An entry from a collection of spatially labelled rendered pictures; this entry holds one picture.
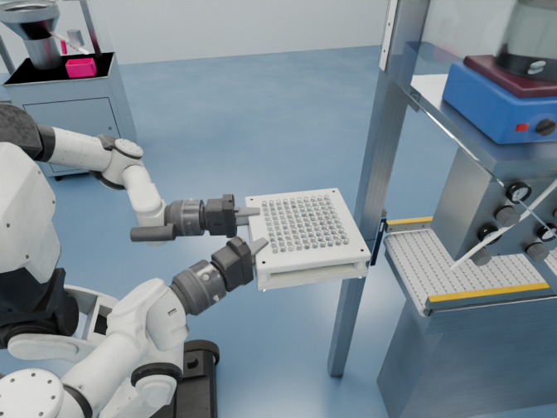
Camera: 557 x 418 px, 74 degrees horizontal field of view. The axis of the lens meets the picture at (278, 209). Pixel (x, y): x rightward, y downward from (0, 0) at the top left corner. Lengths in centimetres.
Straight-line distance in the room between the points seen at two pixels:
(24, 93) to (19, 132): 197
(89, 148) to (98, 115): 185
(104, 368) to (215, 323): 139
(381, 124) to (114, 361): 72
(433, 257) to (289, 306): 107
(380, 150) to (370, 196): 15
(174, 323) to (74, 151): 54
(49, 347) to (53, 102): 212
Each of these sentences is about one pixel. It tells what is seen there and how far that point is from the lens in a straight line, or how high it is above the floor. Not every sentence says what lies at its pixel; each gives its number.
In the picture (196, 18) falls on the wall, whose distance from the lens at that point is 548.
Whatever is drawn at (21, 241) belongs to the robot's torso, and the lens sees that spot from 81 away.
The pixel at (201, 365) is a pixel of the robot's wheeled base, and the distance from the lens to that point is 163.
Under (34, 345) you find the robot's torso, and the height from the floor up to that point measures 86.
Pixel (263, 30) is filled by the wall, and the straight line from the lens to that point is 564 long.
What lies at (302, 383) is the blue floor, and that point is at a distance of 181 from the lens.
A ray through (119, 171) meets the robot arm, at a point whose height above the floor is 107.
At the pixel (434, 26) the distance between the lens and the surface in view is 72.
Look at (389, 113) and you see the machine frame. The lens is 92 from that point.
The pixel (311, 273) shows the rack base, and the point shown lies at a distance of 81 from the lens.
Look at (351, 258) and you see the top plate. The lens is 80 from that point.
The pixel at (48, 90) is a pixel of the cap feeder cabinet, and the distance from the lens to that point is 291.
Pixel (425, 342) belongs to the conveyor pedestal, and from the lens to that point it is 131.
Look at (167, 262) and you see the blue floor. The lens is 230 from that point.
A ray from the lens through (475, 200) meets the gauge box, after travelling 72.
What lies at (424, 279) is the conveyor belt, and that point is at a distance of 104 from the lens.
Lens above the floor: 163
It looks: 39 degrees down
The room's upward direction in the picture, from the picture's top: straight up
